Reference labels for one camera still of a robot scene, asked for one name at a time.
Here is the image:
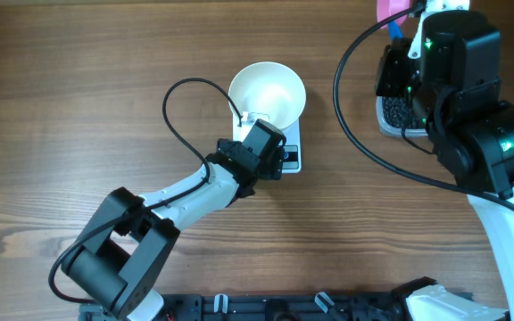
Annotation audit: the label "pink scoop blue handle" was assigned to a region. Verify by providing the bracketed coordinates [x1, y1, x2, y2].
[377, 0, 411, 40]

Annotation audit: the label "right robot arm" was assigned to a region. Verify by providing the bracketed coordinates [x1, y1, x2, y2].
[375, 7, 514, 320]

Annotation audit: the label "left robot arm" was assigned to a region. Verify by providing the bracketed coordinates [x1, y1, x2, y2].
[54, 119, 286, 320]

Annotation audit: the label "white digital kitchen scale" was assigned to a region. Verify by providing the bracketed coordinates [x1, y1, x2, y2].
[232, 116, 302, 174]

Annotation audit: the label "black beans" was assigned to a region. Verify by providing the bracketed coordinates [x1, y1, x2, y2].
[383, 97, 424, 129]

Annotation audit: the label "clear plastic container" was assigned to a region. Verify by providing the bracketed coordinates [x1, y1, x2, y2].
[376, 96, 427, 138]

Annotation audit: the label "right black camera cable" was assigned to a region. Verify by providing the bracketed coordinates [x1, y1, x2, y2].
[332, 2, 514, 237]

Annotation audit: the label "black camera cable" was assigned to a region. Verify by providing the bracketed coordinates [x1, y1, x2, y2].
[47, 77, 245, 305]
[332, 2, 514, 237]

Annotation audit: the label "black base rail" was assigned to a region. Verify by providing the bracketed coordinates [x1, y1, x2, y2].
[78, 292, 477, 321]

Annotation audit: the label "left black camera cable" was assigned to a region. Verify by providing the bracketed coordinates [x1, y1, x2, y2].
[47, 77, 245, 305]

